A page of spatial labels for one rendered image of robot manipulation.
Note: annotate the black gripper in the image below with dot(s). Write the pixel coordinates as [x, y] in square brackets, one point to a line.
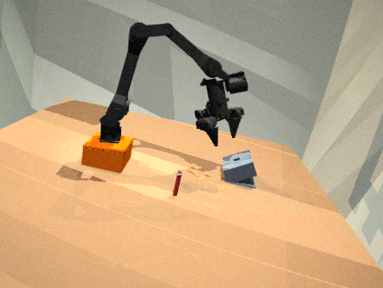
[219, 108]

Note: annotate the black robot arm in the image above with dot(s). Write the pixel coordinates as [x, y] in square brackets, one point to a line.
[110, 130]

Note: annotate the grey sloped metal panel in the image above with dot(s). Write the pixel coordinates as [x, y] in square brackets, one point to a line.
[239, 169]

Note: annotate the dark red peg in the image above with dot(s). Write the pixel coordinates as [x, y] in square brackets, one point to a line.
[177, 183]

